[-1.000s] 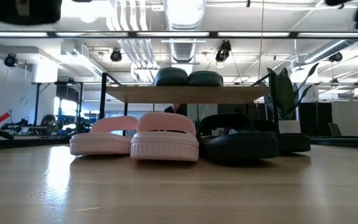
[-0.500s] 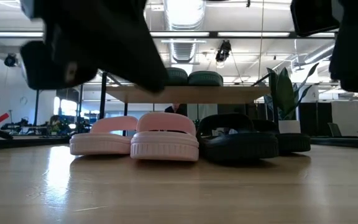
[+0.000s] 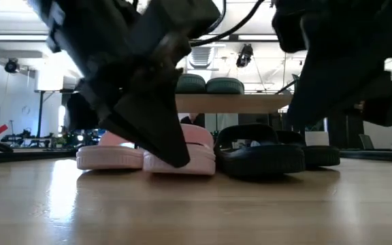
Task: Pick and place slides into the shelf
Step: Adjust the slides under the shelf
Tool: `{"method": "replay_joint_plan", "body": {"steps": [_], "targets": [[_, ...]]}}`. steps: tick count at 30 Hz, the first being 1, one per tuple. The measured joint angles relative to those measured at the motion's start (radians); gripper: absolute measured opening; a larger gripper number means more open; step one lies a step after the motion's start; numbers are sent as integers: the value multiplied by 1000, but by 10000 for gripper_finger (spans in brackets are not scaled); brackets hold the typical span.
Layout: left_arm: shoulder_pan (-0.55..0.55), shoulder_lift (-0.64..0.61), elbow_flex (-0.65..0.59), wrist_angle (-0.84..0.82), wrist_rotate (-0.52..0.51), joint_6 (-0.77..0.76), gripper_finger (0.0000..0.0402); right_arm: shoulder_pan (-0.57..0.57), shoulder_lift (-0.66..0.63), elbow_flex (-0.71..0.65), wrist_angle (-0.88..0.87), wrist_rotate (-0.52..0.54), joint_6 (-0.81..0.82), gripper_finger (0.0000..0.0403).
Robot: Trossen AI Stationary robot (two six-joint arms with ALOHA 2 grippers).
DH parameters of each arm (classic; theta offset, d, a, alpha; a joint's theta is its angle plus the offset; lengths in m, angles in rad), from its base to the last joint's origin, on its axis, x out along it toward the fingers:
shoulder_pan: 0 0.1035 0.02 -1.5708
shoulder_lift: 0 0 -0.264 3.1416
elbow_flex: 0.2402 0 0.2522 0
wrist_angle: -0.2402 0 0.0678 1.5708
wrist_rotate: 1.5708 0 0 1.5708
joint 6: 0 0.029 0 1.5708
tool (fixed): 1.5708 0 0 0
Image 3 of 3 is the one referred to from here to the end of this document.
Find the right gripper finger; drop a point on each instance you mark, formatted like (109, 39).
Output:
(332, 88)
(384, 105)

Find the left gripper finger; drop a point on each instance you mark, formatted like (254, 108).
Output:
(95, 109)
(148, 129)

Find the pink slide sandal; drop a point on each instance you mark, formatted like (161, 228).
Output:
(199, 153)
(107, 158)

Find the green slide sandal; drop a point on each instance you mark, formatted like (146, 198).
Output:
(225, 86)
(191, 85)

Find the black slide sandal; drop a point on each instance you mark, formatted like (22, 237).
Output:
(322, 154)
(260, 160)

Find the green plant in white pot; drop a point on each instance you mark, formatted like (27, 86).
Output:
(316, 139)

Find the ceiling air vent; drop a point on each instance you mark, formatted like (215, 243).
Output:
(200, 58)

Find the ceiling light strip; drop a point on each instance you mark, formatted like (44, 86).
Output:
(12, 37)
(257, 37)

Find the black hanging camera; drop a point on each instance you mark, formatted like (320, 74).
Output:
(244, 54)

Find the black ceiling camera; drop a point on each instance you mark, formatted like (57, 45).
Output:
(11, 66)

